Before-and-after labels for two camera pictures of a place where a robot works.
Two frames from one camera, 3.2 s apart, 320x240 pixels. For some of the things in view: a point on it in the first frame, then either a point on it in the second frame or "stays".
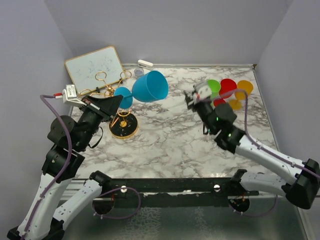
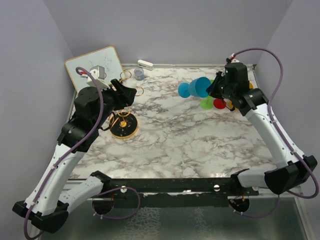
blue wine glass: [152, 87] → [197, 87]
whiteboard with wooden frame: [95, 70] stays
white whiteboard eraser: [145, 64] stays
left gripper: [111, 104] → [124, 95]
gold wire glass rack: [121, 125] stays
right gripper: [191, 104] → [212, 89]
